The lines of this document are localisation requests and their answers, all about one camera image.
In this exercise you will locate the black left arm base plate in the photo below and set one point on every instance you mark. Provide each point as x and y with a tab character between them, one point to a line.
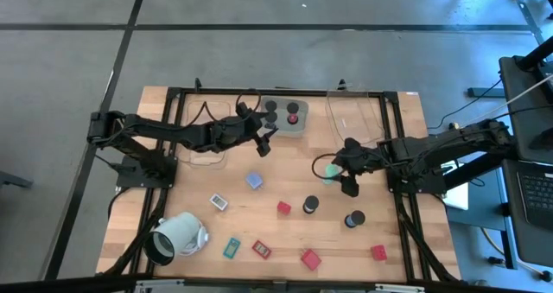
142	180

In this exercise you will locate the black thread spool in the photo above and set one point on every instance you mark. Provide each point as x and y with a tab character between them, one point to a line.
310	203
356	218

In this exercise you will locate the red digital thermometer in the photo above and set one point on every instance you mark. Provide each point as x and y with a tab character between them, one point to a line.
262	250

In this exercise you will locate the blue wall charger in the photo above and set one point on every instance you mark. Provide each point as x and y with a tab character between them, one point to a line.
254	180

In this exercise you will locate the white plastic storage bin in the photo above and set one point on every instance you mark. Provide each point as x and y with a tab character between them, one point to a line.
281	131

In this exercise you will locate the black floor stand foot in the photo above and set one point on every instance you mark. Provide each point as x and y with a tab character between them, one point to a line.
486	92

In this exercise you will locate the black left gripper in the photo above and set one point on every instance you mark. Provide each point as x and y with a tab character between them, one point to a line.
233	133

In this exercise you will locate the clear plastic container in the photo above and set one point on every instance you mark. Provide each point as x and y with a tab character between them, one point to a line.
198	159
354	120

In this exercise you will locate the teal digital thermometer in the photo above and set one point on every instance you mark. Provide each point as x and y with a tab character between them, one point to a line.
231	248

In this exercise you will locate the grey furniture leg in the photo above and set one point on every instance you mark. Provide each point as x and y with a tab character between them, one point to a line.
13	180

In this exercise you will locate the black laptop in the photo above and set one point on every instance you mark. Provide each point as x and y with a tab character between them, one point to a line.
535	198

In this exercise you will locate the grey metal stand rail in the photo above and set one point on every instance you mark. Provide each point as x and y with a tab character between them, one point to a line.
523	10

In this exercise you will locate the black cart top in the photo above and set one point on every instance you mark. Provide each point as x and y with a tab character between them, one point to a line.
518	111

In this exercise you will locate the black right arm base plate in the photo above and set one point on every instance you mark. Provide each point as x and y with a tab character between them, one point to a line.
415	187

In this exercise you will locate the black horizontal beam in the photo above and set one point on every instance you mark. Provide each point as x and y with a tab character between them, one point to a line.
65	286

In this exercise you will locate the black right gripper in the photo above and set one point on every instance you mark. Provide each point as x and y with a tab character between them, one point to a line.
363	162

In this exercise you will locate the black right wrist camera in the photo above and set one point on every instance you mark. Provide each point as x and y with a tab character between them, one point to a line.
352	146

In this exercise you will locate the teal thread spool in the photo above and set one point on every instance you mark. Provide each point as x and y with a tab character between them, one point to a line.
332	172

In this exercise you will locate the white digital thermometer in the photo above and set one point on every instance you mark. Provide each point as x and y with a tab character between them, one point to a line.
218	201

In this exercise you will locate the black aluminium table frame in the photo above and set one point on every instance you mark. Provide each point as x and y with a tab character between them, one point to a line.
281	91

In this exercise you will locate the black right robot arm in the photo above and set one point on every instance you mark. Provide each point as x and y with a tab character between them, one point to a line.
432	148

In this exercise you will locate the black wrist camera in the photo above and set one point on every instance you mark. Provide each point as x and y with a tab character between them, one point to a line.
352	146
243	110

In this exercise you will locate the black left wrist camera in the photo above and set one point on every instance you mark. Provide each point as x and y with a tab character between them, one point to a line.
243	110

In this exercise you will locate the white flat box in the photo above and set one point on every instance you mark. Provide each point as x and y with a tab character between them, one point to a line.
458	198

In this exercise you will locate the large red block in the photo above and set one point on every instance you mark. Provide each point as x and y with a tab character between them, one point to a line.
311	259

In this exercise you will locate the small red block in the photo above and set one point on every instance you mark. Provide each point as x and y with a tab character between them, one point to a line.
379	252
284	208

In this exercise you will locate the red thread spool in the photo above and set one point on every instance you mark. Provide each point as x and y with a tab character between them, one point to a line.
293	119

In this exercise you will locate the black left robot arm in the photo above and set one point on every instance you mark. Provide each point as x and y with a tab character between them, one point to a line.
164	129

